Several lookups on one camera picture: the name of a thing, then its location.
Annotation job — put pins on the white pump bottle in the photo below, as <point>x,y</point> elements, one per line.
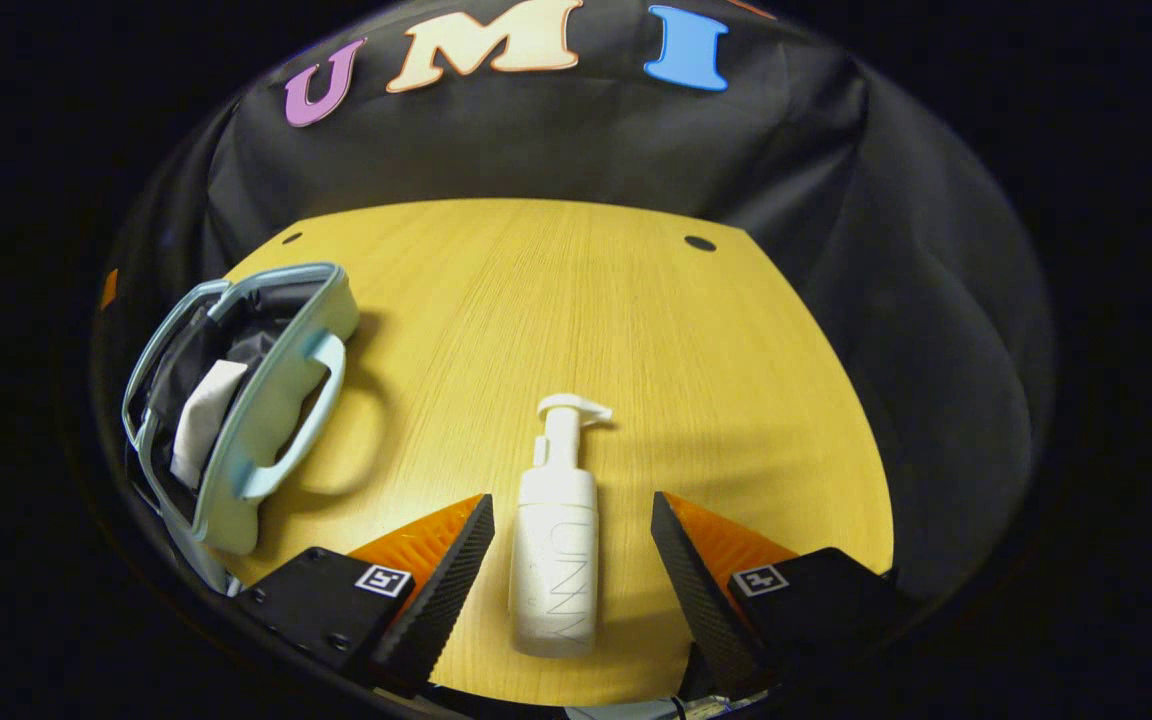
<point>556,560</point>

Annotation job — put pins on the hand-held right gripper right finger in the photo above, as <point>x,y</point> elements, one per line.
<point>696,595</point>

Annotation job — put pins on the white squeeze tube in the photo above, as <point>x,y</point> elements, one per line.
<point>201,420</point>

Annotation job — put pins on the black backdrop cloth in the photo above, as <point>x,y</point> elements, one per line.
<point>556,140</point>

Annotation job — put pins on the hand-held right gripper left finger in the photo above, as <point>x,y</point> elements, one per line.
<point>446,595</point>

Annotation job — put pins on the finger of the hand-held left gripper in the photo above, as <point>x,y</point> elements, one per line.
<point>109,290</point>

